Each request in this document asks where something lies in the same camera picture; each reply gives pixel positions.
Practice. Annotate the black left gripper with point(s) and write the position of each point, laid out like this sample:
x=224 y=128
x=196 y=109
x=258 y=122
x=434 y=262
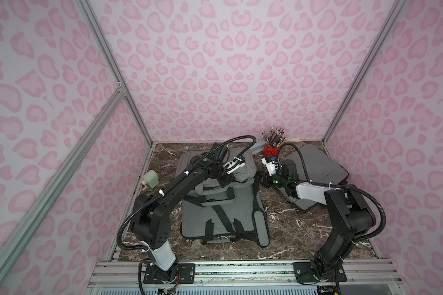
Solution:
x=224 y=173

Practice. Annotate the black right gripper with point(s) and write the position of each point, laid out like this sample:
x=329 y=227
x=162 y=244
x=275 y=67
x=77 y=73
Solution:
x=265 y=179

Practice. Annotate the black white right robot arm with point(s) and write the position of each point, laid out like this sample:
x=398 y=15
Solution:
x=355 y=216

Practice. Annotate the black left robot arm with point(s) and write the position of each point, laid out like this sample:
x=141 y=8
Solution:
x=150 y=221

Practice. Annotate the dark grey laptop case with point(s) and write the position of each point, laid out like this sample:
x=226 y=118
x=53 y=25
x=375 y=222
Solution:
x=321 y=168

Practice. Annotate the flat grey laptop sleeve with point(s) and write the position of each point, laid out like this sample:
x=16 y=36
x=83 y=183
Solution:
x=237 y=212

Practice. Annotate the red pencil cup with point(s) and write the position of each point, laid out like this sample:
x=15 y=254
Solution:
x=269 y=151

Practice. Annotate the bundle of coloured pencils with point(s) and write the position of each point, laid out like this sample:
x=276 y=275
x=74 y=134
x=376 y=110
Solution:
x=274 y=137

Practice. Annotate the pale green tape dispenser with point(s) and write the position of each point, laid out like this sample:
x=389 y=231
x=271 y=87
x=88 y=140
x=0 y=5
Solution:
x=150 y=180

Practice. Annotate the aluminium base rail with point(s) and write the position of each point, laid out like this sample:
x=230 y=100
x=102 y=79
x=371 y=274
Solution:
x=364 y=277

